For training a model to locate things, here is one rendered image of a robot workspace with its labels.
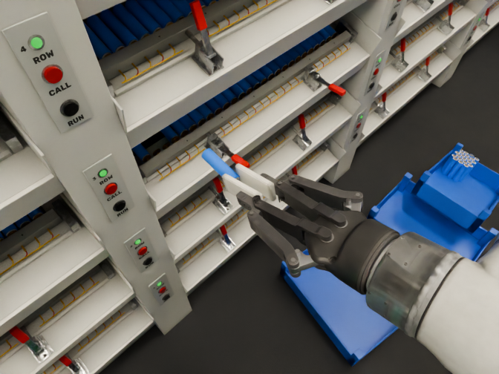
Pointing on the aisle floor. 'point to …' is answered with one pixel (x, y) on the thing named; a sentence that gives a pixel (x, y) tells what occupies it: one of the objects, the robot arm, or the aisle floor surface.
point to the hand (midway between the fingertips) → (249, 187)
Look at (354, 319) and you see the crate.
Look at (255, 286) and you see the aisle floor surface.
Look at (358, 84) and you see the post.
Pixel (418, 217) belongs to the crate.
